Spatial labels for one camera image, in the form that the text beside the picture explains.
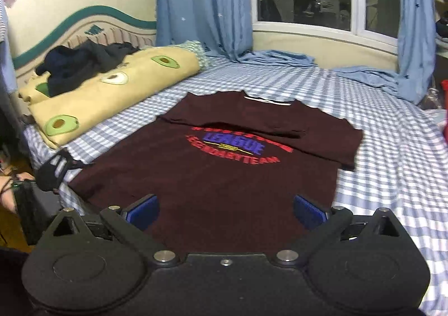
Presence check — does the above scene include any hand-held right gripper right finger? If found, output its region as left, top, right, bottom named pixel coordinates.
left=274, top=194, right=405, bottom=266

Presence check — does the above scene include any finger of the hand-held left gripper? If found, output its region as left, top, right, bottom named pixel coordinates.
left=36, top=149, right=89, bottom=193

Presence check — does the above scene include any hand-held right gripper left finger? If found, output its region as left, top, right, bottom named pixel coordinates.
left=52, top=193, right=180, bottom=266

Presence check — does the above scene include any maroon printed t-shirt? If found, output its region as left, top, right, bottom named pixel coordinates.
left=68, top=90, right=365, bottom=257

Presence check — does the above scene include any blue checked bed sheet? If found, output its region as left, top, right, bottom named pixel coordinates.
left=23, top=53, right=448, bottom=316

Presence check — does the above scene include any navy garment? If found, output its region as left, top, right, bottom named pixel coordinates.
left=35, top=45, right=90, bottom=76

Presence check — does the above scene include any black garment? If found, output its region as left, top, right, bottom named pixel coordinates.
left=47, top=39, right=141, bottom=98

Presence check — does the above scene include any yellow avocado pillow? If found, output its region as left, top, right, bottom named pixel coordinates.
left=18, top=44, right=202, bottom=149

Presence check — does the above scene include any cream and teal headboard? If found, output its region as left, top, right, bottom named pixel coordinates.
left=12, top=4, right=158, bottom=76

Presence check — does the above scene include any green checked pillow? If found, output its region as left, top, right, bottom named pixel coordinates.
left=175, top=39, right=211, bottom=72

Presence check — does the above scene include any blue star curtain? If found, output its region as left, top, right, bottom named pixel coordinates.
left=332, top=0, right=437, bottom=105
left=156, top=0, right=316, bottom=67

